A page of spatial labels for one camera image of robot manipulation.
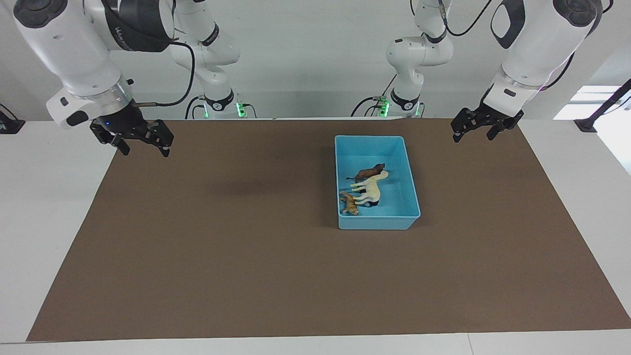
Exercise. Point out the brown lion toy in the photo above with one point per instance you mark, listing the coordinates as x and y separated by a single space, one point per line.
367 173

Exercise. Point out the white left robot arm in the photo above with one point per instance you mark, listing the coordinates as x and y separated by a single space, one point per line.
532 44

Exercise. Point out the orange striped tiger toy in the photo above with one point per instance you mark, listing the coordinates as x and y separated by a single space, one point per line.
350 204

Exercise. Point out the black slanted stand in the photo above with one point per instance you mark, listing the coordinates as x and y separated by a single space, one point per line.
604 108

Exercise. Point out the light blue storage box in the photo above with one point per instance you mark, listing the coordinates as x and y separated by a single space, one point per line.
399 197

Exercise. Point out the cream horse toy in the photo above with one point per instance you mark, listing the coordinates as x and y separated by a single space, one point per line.
370 190

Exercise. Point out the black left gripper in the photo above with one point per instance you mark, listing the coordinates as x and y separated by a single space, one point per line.
495 114

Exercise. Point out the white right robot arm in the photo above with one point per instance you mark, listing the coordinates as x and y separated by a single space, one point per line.
74 54

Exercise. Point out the black table clamp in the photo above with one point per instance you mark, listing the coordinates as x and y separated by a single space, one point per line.
10 123

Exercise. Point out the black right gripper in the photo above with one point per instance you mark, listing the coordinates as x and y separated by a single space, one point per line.
125 123

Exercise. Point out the brown table mat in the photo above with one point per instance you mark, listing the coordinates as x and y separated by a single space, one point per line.
246 271

